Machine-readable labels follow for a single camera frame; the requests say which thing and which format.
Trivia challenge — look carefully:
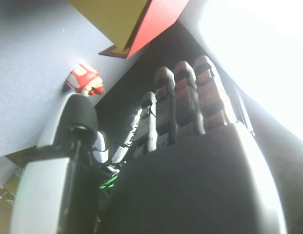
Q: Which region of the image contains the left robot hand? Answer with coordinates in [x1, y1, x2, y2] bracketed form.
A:
[9, 55, 288, 234]

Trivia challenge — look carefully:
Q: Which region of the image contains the red and white plastic toy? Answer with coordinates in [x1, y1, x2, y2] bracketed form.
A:
[66, 63, 105, 98]

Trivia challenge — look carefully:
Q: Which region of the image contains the red box lid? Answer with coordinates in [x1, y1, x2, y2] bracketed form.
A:
[98, 0, 191, 59]

